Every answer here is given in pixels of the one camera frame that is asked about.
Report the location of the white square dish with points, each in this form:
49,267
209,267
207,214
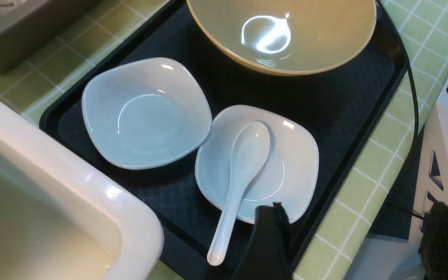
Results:
288,177
146,114

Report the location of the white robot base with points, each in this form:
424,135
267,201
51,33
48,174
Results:
390,250

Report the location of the large white plastic tub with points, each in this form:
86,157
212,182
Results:
63,219

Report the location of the grey plastic bin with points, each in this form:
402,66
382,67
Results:
30,25

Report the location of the tan noodle bowl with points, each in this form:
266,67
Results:
287,37

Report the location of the white ceramic soup spoon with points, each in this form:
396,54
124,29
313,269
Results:
249,154

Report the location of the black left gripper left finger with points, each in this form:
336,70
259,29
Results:
267,254

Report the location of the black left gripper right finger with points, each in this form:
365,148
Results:
433,249

